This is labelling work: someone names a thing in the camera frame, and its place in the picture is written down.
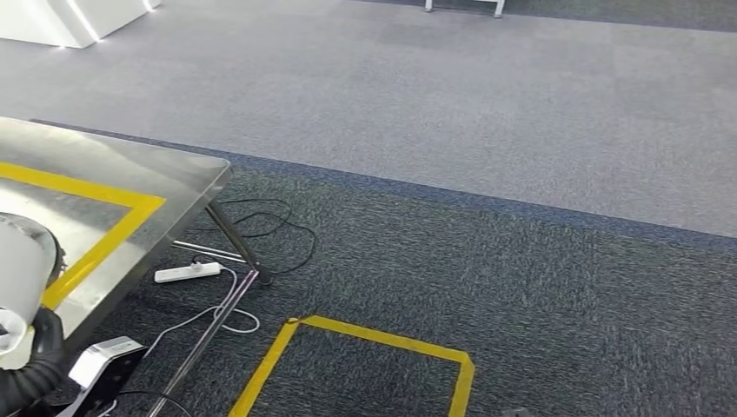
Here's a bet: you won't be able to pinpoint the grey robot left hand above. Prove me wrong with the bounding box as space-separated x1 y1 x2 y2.
0 308 68 413

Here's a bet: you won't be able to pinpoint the white curved plastic part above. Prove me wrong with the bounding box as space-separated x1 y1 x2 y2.
0 213 60 369

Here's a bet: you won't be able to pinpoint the yellow workbench tape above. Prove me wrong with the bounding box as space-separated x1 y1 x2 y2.
0 162 167 311

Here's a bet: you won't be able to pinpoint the steel workbench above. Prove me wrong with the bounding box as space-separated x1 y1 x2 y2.
0 116 275 417

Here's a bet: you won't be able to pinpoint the white power strip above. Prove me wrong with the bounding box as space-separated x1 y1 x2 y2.
153 261 222 284

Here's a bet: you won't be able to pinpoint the white lit furniture block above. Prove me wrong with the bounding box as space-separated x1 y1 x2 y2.
0 0 163 50

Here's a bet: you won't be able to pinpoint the white furniture legs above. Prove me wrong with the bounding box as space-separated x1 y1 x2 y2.
424 0 507 19

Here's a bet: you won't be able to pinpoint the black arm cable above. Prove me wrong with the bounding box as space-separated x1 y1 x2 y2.
109 391 194 417

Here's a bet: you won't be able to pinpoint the white power cable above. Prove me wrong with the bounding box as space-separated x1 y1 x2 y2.
143 265 262 358

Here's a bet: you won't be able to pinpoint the black floor cable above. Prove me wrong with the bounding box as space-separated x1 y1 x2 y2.
189 198 318 277

